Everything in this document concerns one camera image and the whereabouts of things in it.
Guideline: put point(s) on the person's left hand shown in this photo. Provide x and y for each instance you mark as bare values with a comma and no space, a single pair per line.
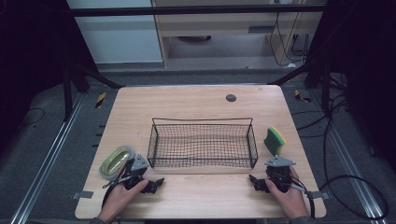
120,199

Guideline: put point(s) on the yellow and black tape strip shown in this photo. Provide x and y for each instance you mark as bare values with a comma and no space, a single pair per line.
300,96
100,100

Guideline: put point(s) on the green and yellow sponge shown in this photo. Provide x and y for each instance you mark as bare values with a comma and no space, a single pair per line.
274,141

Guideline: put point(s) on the black horizontal bar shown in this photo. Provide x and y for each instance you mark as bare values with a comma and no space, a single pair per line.
186,10

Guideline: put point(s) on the black metal stand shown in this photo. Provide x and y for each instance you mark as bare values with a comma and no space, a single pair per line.
325,90
67,93

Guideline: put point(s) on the white cabinet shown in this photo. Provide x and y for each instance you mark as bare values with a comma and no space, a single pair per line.
118,37

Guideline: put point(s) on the grey round table grommet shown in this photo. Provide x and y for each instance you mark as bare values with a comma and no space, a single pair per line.
231,98

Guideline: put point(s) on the aluminium floor rail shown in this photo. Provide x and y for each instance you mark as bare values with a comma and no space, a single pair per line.
46,161
351,168

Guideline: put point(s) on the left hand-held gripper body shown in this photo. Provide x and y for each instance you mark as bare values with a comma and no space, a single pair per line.
138,163

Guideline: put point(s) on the dark curtain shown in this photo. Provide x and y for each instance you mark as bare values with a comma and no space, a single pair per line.
31,56
367,62

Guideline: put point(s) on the person's right hand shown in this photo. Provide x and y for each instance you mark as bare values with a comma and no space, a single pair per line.
291,200

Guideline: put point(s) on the light wooden desk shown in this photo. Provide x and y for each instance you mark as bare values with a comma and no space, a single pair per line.
218,23

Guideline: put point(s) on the grey table bracket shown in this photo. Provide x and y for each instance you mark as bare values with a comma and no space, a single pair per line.
320,195
82,195

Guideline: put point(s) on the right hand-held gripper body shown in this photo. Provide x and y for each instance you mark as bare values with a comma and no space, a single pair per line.
278,172

